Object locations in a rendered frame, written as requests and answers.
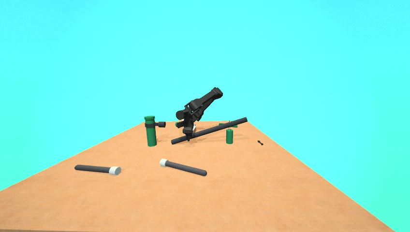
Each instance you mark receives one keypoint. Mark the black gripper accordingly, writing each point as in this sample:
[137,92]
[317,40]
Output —
[188,130]

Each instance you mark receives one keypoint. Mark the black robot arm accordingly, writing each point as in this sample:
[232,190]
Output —
[197,106]

